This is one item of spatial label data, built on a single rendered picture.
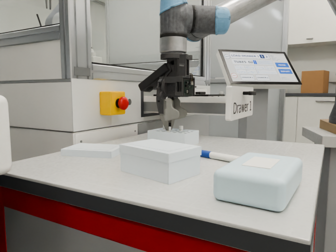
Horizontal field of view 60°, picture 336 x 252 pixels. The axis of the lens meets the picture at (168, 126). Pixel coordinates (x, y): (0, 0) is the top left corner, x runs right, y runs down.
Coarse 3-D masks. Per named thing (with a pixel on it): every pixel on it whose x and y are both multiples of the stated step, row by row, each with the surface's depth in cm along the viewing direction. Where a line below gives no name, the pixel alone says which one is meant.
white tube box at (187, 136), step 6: (150, 132) 84; (156, 132) 82; (162, 132) 81; (168, 132) 80; (174, 132) 82; (180, 132) 83; (186, 132) 82; (192, 132) 81; (198, 132) 85; (150, 138) 84; (156, 138) 83; (162, 138) 82; (168, 138) 80; (174, 138) 79; (180, 138) 78; (186, 138) 79; (192, 138) 82; (198, 138) 85; (192, 144) 82
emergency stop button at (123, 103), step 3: (123, 96) 87; (120, 99) 86; (123, 99) 86; (126, 99) 88; (120, 102) 86; (123, 102) 86; (126, 102) 87; (120, 105) 86; (123, 105) 86; (126, 105) 88; (120, 108) 87; (123, 108) 87
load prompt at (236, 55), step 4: (232, 56) 195; (236, 56) 196; (240, 56) 197; (244, 56) 197; (248, 56) 198; (252, 56) 199; (256, 56) 200; (260, 56) 201; (264, 56) 202; (268, 56) 202
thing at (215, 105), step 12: (144, 96) 108; (180, 96) 101; (192, 96) 99; (204, 96) 96; (216, 96) 94; (144, 108) 108; (156, 108) 106; (192, 108) 99; (204, 108) 97; (216, 108) 95
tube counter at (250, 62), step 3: (249, 60) 196; (252, 60) 197; (255, 60) 197; (258, 60) 198; (261, 60) 198; (264, 60) 199; (267, 60) 200; (270, 60) 200; (249, 63) 194; (252, 63) 195; (255, 63) 196; (258, 63) 196; (261, 63) 197; (264, 63) 197; (267, 63) 198; (270, 63) 199
